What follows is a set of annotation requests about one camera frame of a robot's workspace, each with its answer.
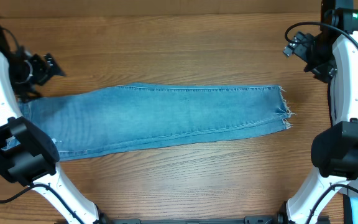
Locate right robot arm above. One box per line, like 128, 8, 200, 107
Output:
272, 0, 358, 223

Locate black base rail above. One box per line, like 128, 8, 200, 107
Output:
110, 214, 291, 224

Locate blue denim jeans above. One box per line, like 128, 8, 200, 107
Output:
1, 82, 294, 162

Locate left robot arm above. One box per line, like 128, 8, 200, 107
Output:
0, 26, 110, 223

